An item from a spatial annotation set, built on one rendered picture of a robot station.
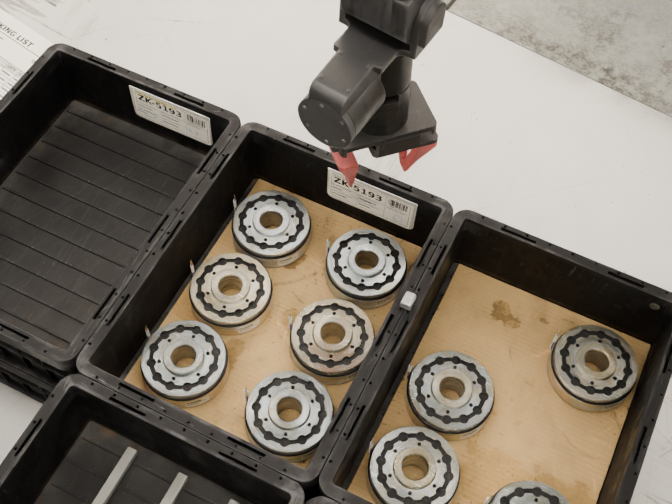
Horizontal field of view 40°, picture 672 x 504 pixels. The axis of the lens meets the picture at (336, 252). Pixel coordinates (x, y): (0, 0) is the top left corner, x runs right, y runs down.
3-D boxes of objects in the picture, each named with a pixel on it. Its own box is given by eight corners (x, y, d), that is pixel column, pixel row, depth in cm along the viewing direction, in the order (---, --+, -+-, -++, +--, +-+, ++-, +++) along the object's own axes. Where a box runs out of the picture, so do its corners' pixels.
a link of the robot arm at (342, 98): (450, -8, 77) (364, -50, 80) (377, 78, 72) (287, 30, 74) (431, 87, 88) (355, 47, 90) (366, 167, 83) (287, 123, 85)
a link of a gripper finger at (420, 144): (433, 185, 100) (441, 129, 92) (371, 202, 99) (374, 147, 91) (410, 139, 104) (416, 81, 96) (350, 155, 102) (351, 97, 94)
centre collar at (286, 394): (278, 385, 108) (278, 382, 108) (317, 399, 107) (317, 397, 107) (261, 421, 106) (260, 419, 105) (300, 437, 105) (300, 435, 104)
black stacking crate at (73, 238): (74, 98, 137) (56, 43, 127) (249, 172, 131) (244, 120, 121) (-106, 308, 118) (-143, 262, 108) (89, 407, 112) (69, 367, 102)
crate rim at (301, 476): (247, 129, 122) (246, 117, 120) (455, 215, 116) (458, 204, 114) (73, 376, 103) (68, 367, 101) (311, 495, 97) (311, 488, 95)
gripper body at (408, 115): (437, 136, 93) (444, 86, 87) (341, 162, 92) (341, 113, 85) (413, 91, 97) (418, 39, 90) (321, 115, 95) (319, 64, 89)
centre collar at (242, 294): (223, 264, 117) (222, 262, 116) (257, 280, 116) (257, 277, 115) (203, 294, 114) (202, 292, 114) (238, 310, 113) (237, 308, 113)
